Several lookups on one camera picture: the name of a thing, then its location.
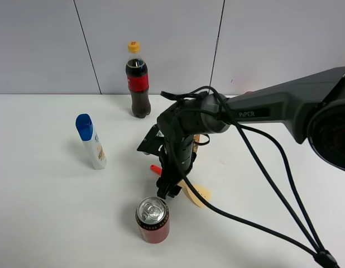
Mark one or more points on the yellow drink can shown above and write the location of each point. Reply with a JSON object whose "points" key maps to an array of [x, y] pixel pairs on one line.
{"points": [[196, 143]]}

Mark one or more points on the red soda can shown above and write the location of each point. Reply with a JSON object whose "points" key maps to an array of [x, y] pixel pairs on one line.
{"points": [[152, 216]]}

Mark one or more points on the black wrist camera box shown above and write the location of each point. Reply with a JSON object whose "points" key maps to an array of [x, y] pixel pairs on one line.
{"points": [[152, 142]]}

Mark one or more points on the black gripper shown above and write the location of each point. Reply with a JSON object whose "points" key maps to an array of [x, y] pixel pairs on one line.
{"points": [[176, 158]]}

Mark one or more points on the cola bottle yellow cap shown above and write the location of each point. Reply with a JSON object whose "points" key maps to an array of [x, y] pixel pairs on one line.
{"points": [[137, 78]]}

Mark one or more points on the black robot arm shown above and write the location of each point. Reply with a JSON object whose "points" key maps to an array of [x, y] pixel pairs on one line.
{"points": [[311, 108]]}

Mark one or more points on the white blue-capped shampoo bottle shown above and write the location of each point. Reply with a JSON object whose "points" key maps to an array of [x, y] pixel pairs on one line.
{"points": [[91, 141]]}

